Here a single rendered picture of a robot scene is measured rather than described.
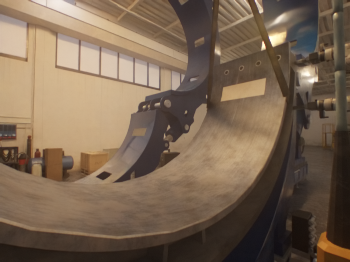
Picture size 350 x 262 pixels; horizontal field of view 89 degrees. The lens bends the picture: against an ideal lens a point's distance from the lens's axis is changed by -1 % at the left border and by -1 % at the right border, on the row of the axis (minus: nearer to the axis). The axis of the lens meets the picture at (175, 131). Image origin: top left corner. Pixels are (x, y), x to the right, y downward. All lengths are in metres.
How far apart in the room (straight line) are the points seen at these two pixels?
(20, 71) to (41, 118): 1.99
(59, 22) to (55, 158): 5.63
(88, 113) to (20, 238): 9.53
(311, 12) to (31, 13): 9.04
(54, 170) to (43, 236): 7.55
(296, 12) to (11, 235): 3.83
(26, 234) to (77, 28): 9.85
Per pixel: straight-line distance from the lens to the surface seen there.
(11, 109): 9.39
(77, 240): 0.46
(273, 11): 3.97
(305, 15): 3.72
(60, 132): 9.52
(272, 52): 1.53
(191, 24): 4.92
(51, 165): 7.93
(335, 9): 0.50
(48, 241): 0.44
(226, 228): 0.98
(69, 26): 10.04
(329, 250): 0.45
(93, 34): 10.29
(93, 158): 8.24
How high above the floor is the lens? 1.69
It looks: 1 degrees up
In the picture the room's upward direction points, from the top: straight up
